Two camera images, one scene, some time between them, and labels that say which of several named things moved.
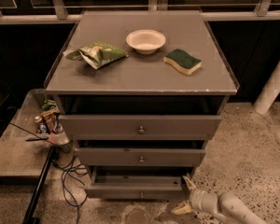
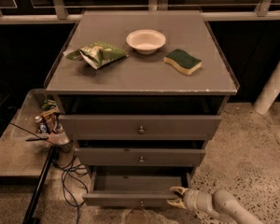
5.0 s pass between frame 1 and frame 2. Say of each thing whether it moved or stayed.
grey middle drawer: stayed
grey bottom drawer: moved
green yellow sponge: stayed
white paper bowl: stayed
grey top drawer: stayed
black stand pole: stayed
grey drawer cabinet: stayed
